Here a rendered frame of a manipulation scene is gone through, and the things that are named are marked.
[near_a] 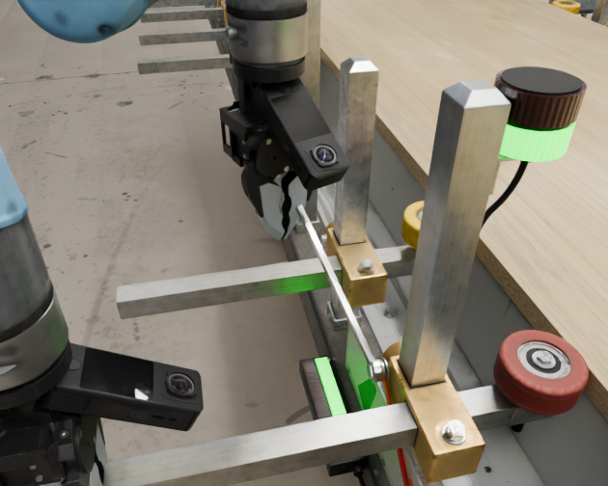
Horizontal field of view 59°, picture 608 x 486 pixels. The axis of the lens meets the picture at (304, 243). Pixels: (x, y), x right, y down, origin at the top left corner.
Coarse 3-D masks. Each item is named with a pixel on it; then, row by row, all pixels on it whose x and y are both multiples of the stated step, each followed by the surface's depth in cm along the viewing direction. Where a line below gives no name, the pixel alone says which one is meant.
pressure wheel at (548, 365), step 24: (528, 336) 53; (552, 336) 53; (504, 360) 50; (528, 360) 51; (552, 360) 51; (576, 360) 50; (504, 384) 51; (528, 384) 48; (552, 384) 48; (576, 384) 48; (528, 408) 49; (552, 408) 49
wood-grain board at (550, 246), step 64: (384, 0) 169; (448, 0) 169; (512, 0) 169; (384, 64) 120; (448, 64) 120; (512, 64) 120; (576, 64) 120; (384, 128) 95; (576, 128) 93; (512, 192) 76; (576, 192) 76; (512, 256) 64; (576, 256) 64; (576, 320) 56
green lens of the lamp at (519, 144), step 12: (516, 132) 37; (528, 132) 36; (540, 132) 36; (552, 132) 36; (564, 132) 37; (504, 144) 38; (516, 144) 37; (528, 144) 37; (540, 144) 37; (552, 144) 37; (564, 144) 37; (516, 156) 38; (528, 156) 37; (540, 156) 37; (552, 156) 38
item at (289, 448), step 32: (352, 416) 51; (384, 416) 51; (480, 416) 51; (512, 416) 52; (544, 416) 54; (192, 448) 48; (224, 448) 48; (256, 448) 48; (288, 448) 48; (320, 448) 48; (352, 448) 50; (384, 448) 51; (128, 480) 46; (160, 480) 46; (192, 480) 47; (224, 480) 48
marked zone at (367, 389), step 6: (360, 384) 69; (366, 384) 66; (372, 384) 63; (360, 390) 69; (366, 390) 66; (372, 390) 64; (366, 396) 67; (372, 396) 64; (366, 402) 67; (372, 402) 65; (366, 408) 68
